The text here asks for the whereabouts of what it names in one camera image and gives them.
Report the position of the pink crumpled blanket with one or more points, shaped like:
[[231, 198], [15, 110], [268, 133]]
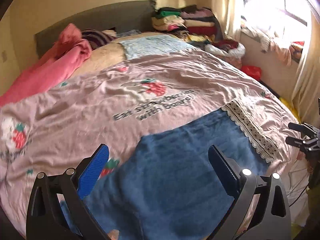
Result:
[[57, 64]]

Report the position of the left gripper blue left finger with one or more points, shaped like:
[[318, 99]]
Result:
[[89, 170]]

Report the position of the pile of folded clothes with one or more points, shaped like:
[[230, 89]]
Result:
[[198, 27]]

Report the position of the light blue patterned pillow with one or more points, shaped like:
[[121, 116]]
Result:
[[154, 45]]

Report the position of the left hand red nails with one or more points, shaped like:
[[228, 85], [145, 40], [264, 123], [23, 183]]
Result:
[[113, 234]]

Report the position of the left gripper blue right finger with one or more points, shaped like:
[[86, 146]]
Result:
[[228, 177]]

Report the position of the red plastic bag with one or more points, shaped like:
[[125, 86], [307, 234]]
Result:
[[252, 71]]

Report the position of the pink strawberry print bedsheet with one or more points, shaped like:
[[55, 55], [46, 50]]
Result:
[[118, 105]]

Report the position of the dark grey bed headboard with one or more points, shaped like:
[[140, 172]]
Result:
[[124, 16]]

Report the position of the blue denim pants lace trim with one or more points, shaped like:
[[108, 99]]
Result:
[[168, 189]]

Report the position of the cream window curtain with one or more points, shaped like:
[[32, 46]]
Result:
[[306, 90]]

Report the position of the striped dark garment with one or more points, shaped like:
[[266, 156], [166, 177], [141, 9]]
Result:
[[98, 38]]

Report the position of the clothes on window sill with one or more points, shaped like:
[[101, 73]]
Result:
[[272, 40]]

